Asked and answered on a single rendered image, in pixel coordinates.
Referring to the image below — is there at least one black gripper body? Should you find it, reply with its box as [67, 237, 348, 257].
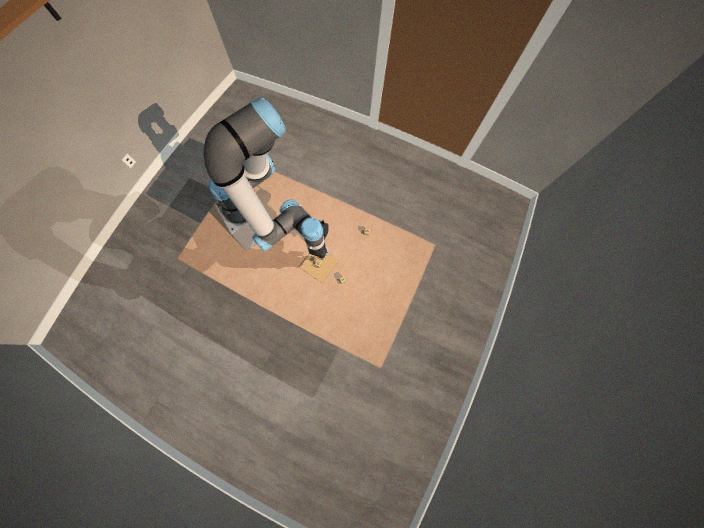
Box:
[306, 220, 329, 259]

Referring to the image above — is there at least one tan flat mat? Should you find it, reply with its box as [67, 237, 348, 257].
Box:
[300, 254, 338, 282]

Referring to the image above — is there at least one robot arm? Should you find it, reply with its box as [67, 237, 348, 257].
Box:
[204, 98, 324, 251]

